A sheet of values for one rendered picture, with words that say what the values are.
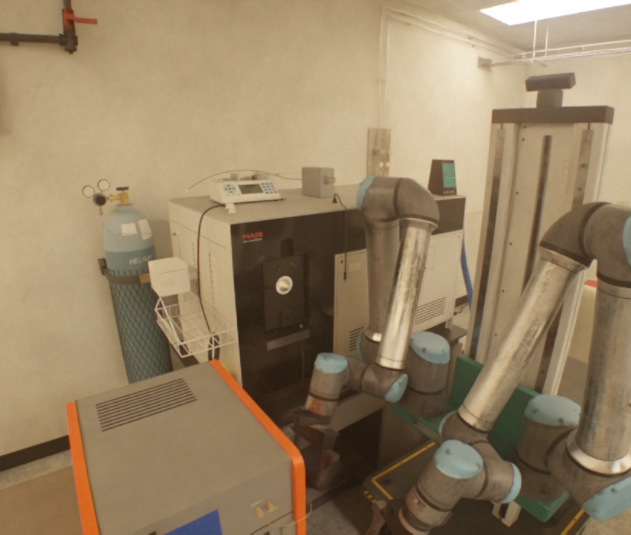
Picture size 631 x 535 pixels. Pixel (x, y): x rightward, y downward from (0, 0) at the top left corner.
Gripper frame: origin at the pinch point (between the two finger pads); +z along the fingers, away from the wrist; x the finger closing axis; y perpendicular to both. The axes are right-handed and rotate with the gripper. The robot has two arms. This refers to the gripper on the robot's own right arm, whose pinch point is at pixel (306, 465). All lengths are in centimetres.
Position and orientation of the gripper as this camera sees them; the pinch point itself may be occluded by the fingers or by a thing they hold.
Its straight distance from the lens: 122.8
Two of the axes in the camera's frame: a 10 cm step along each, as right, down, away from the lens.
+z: -2.3, 9.7, -0.6
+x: -6.7, -1.1, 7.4
